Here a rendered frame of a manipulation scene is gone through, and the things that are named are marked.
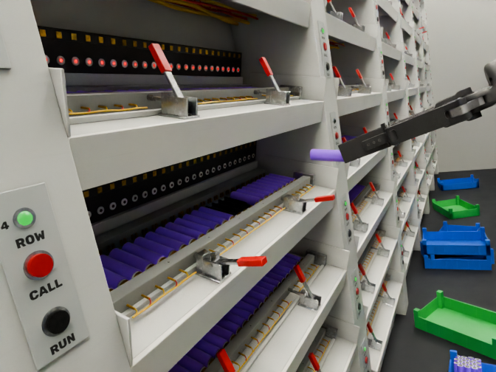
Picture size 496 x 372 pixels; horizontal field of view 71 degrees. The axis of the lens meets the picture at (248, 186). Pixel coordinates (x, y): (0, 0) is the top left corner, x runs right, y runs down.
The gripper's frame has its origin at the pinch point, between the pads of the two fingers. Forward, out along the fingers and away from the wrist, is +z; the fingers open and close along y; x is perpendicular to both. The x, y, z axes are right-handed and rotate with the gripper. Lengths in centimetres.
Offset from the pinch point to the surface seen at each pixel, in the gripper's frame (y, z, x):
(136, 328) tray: 33.9, 18.6, 6.9
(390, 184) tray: -93, 21, 24
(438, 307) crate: -102, 24, 83
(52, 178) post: 39.6, 11.3, -8.2
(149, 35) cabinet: 5.2, 25.5, -32.0
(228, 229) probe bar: 13.7, 19.5, 3.6
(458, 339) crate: -78, 16, 84
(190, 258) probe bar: 22.6, 19.8, 4.1
